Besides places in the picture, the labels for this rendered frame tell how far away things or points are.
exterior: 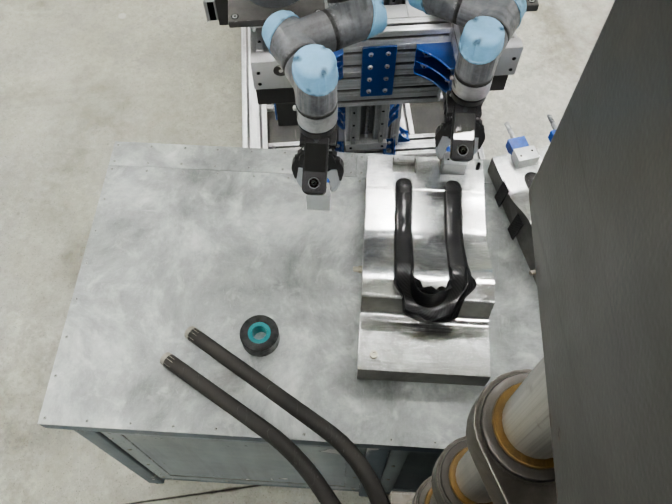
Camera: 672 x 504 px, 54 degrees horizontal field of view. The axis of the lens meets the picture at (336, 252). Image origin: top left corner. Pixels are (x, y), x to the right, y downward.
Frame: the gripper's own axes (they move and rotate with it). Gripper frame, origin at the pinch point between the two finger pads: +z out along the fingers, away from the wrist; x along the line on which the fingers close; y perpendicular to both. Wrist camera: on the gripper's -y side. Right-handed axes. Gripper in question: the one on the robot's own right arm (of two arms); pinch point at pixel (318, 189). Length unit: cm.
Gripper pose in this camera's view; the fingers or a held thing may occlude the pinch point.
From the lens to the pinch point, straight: 140.1
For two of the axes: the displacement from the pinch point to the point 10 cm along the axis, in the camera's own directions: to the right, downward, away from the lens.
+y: 0.6, -8.8, 4.8
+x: -10.0, -0.5, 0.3
